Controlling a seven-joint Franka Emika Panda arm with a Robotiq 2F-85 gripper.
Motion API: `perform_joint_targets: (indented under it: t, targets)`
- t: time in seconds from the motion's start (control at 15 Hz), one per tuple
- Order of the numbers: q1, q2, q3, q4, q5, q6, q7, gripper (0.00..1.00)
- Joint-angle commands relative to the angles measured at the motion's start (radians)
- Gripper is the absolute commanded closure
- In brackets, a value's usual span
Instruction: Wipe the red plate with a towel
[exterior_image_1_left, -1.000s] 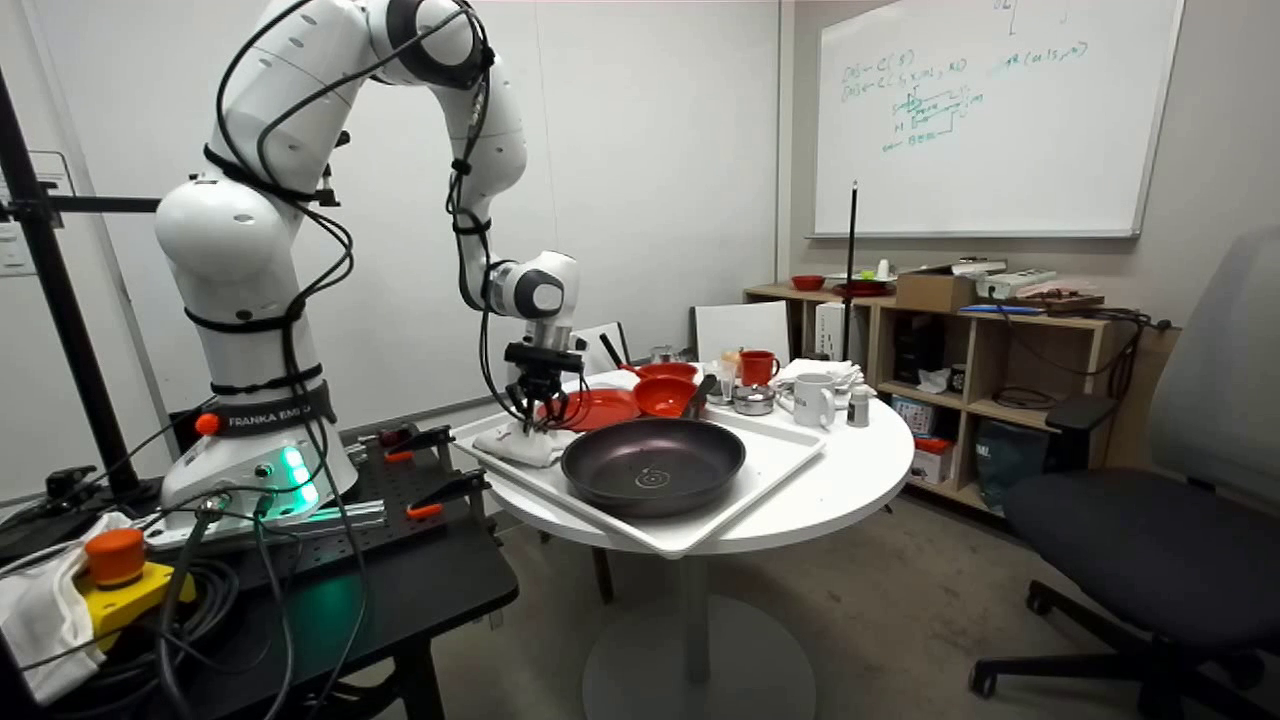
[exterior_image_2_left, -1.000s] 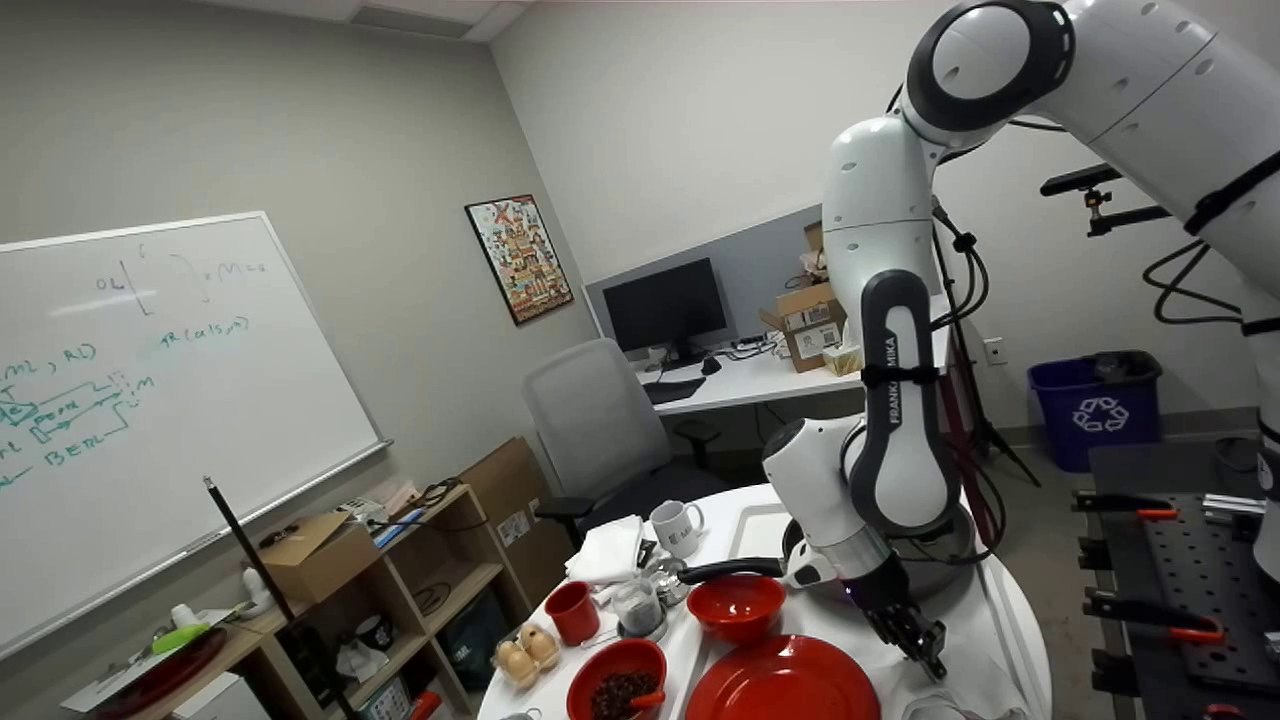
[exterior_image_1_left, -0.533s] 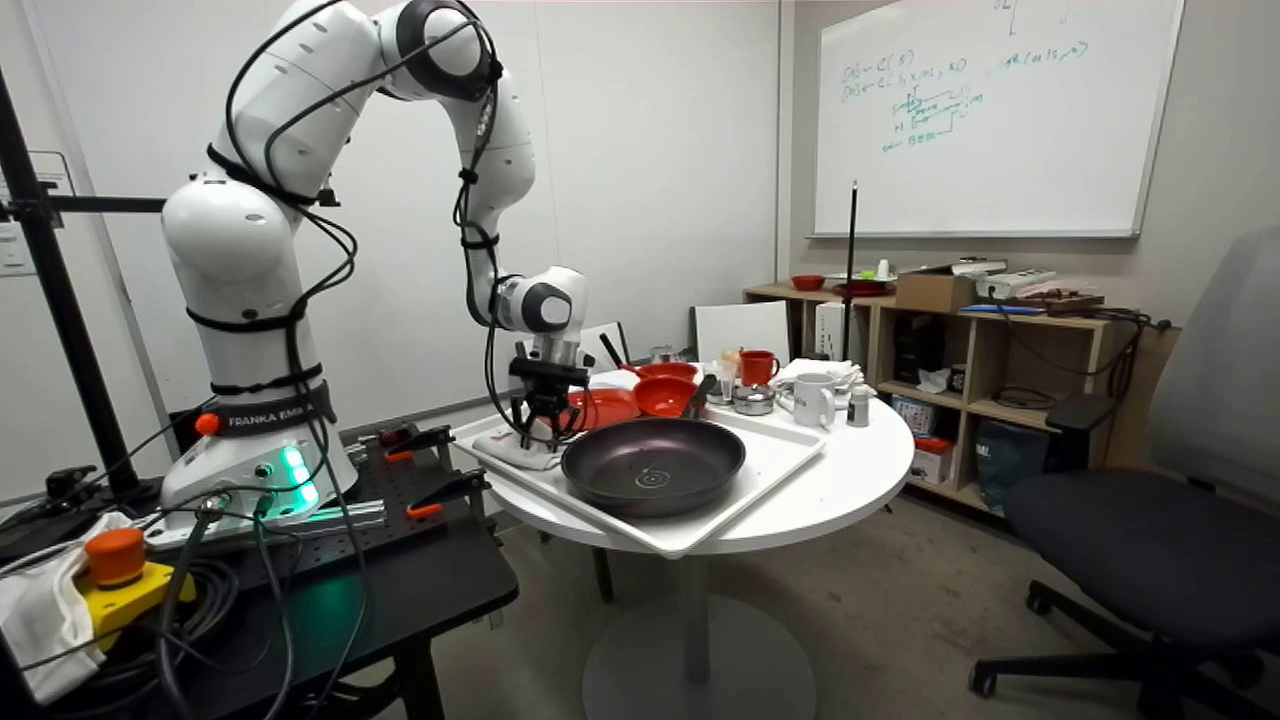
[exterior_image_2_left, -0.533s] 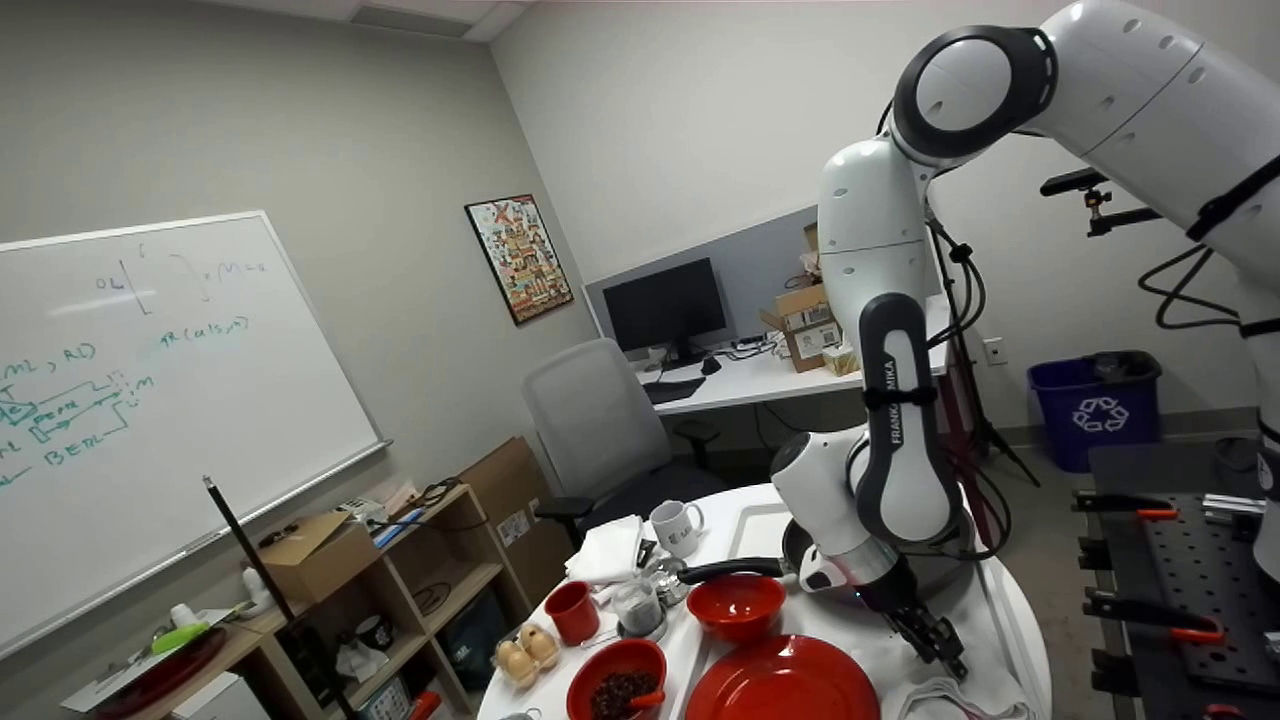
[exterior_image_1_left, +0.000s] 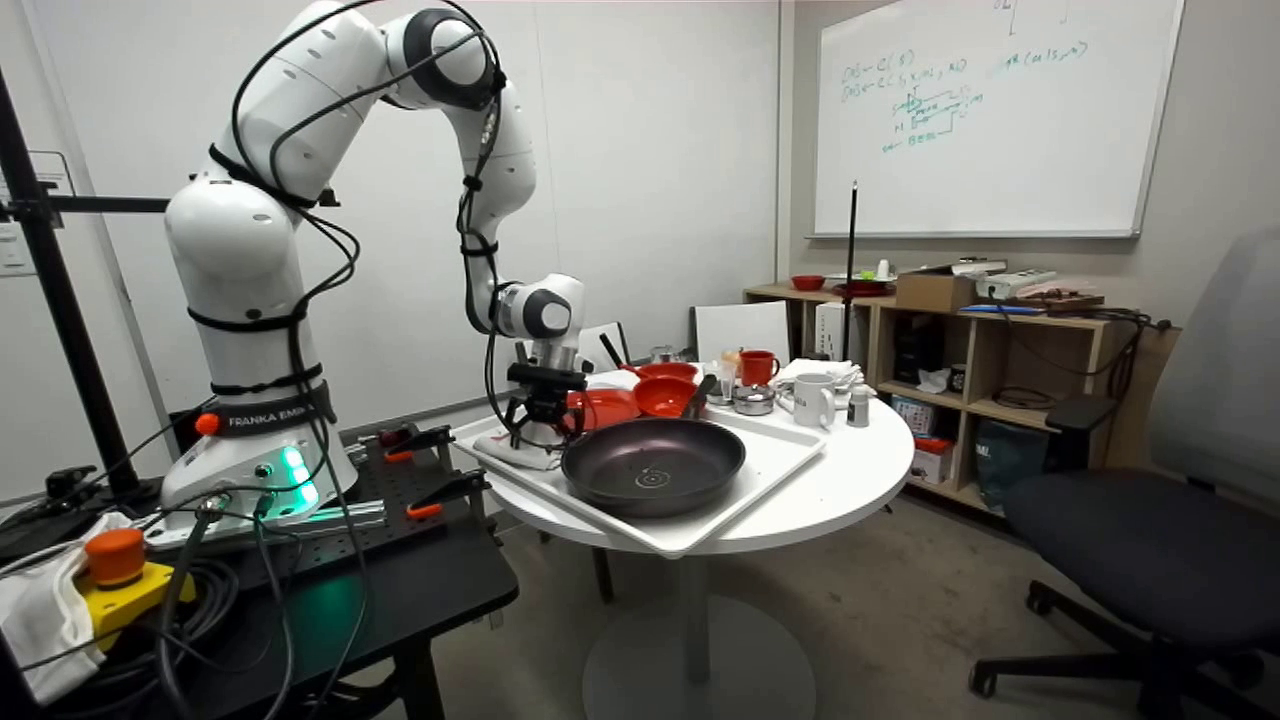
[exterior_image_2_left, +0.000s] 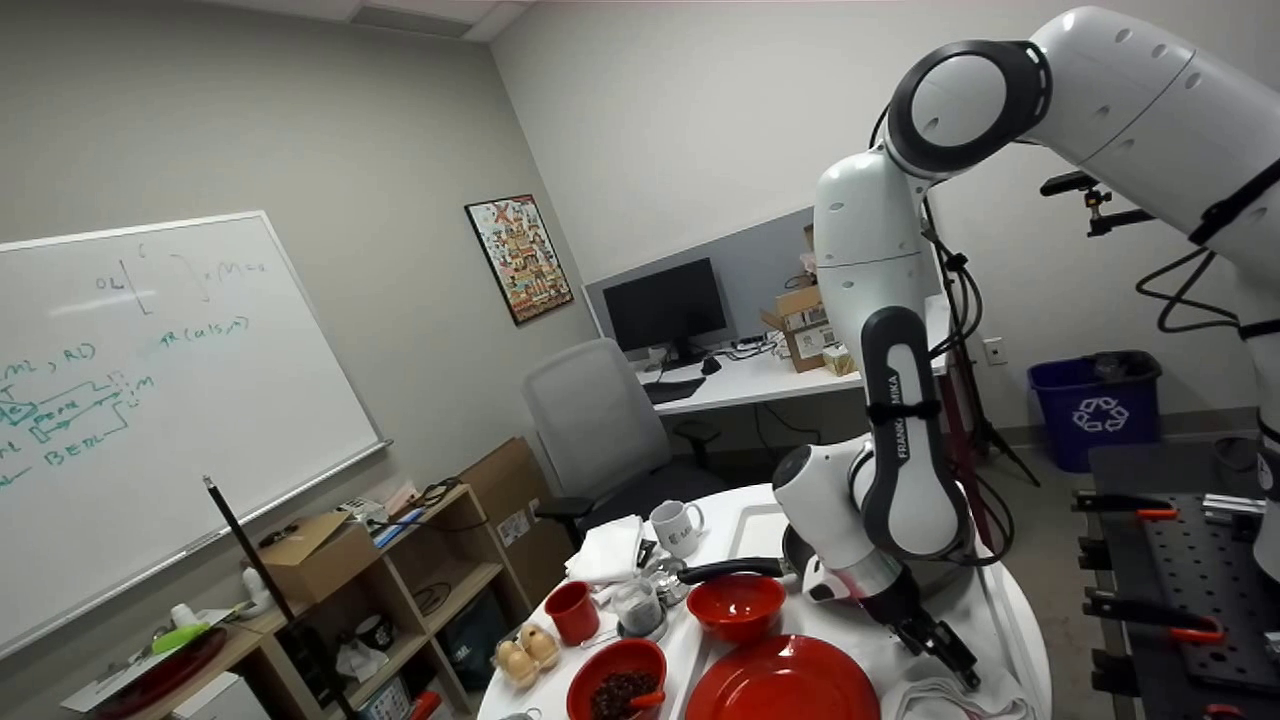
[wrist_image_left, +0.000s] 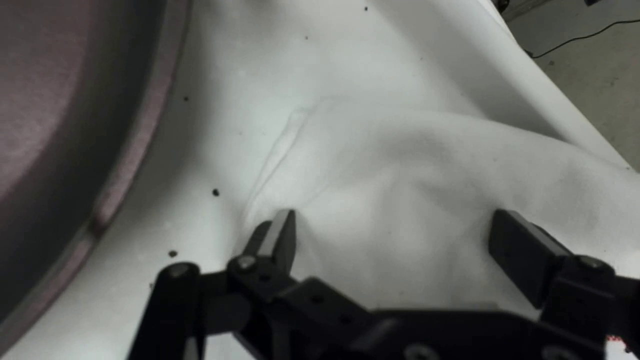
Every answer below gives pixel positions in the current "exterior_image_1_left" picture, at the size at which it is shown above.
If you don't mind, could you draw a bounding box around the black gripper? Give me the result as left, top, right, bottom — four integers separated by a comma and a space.
511, 387, 578, 452

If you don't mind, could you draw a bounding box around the red plate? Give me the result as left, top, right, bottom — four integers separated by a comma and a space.
566, 387, 649, 436

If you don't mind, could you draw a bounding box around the dark frying pan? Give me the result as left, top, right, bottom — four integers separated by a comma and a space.
558, 377, 751, 522

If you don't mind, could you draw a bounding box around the orange black clamp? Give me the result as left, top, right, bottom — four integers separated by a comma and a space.
403, 472, 493, 528
376, 418, 455, 472

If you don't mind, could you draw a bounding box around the red bowl with dark beans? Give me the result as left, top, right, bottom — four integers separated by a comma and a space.
636, 355, 703, 391

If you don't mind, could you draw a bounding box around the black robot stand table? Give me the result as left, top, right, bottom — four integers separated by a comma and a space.
0, 425, 525, 720

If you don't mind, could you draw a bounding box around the clear glass jar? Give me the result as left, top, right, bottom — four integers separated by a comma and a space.
724, 378, 781, 418

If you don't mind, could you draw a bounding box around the white flat panel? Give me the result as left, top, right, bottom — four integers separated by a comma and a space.
691, 294, 798, 371

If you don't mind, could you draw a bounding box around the red mug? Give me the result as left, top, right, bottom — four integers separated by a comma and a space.
735, 349, 784, 391

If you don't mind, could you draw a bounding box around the white mug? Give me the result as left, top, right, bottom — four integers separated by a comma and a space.
787, 377, 839, 431

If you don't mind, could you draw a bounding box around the round white table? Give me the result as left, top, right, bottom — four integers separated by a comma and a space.
478, 362, 922, 720

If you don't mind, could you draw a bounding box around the small cardboard box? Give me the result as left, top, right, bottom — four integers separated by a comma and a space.
891, 267, 975, 314

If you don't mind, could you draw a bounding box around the yellow red emergency stop button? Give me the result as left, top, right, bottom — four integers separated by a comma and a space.
71, 522, 184, 635

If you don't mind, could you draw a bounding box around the blue storage bin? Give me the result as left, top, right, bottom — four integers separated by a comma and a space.
973, 418, 1058, 512

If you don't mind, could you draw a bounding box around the wooden shelf unit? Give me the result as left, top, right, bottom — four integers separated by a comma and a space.
739, 274, 1184, 514

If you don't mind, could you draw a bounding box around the stack of books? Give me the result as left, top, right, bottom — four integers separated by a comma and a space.
952, 255, 1114, 320

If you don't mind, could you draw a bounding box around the white crumpled cloth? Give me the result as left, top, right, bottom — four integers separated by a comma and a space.
0, 512, 138, 706

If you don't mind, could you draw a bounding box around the whiteboard with green writing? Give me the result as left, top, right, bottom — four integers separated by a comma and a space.
809, 0, 1194, 242

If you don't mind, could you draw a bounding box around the black seat office chair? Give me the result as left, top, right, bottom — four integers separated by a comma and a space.
970, 224, 1280, 720

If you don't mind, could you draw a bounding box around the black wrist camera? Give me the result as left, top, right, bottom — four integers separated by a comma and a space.
505, 361, 593, 396

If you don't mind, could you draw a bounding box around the aluminium extrusion rail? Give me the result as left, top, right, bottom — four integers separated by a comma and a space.
138, 497, 393, 553

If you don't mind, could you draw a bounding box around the black camera tripod stand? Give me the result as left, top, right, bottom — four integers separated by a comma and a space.
0, 70, 173, 502

